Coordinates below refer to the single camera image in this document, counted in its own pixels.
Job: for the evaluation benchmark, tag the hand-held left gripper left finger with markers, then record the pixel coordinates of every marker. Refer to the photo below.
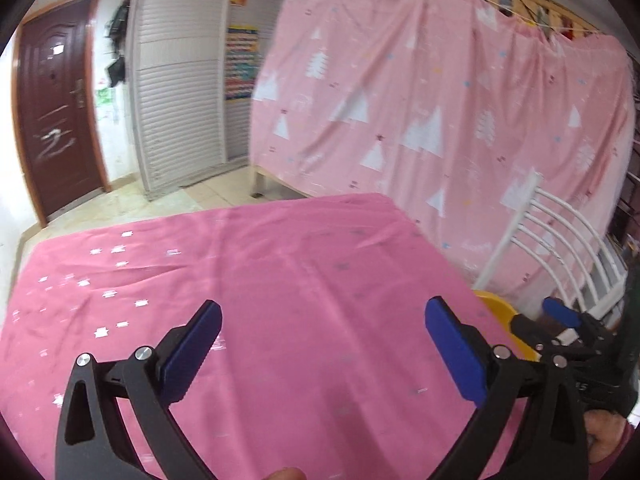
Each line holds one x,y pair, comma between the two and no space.
192,350

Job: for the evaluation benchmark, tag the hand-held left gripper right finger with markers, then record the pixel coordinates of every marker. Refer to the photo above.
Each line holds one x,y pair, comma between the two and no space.
455,355

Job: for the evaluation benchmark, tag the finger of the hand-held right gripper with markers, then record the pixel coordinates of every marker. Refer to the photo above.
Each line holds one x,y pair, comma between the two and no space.
560,310
525,327

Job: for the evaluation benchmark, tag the yellow plastic bin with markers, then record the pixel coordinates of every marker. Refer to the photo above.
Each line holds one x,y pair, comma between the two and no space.
500,310

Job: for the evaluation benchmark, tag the person's right forearm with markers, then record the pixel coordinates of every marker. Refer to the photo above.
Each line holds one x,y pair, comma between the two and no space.
620,455

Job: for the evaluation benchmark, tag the person's right hand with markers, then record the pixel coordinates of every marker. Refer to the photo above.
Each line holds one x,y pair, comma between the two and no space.
602,427

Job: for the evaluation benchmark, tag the person's left hand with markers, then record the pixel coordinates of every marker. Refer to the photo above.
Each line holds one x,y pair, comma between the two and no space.
285,475

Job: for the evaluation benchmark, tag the white metal chair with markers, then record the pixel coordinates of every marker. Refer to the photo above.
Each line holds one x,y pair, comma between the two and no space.
512,220

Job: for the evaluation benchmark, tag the pink star tablecloth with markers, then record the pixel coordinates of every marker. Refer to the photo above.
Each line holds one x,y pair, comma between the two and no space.
300,285

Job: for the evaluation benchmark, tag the white louvered wardrobe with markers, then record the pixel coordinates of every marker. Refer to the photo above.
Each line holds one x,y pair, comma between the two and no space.
175,110

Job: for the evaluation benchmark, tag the pink tree print curtain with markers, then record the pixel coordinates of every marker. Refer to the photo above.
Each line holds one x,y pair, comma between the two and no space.
425,85

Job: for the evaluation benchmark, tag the dark red door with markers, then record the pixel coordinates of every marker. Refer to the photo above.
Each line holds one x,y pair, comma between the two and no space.
55,110

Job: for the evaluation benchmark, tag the black hanging bag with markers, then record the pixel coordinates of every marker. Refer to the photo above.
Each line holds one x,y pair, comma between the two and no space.
115,72
120,15

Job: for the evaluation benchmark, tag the colourful grid poster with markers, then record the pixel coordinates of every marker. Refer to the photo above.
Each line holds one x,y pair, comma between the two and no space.
242,65

